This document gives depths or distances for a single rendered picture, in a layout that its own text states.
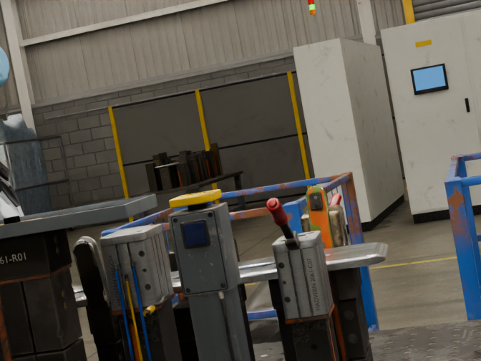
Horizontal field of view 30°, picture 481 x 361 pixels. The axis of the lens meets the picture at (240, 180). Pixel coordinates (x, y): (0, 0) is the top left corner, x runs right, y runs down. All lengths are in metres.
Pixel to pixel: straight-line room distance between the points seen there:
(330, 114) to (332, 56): 0.58
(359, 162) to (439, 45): 1.40
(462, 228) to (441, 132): 6.09
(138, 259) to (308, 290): 0.26
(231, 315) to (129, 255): 0.25
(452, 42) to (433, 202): 1.60
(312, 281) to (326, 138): 8.00
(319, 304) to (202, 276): 0.22
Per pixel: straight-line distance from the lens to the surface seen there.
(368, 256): 1.45
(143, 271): 1.39
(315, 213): 1.66
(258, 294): 3.97
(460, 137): 9.21
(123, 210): 1.18
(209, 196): 1.19
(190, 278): 1.20
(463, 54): 9.21
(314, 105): 9.34
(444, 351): 1.98
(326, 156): 9.34
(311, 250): 1.33
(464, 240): 3.16
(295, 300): 1.35
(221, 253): 1.19
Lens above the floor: 1.23
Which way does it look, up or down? 3 degrees down
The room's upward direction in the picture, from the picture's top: 10 degrees counter-clockwise
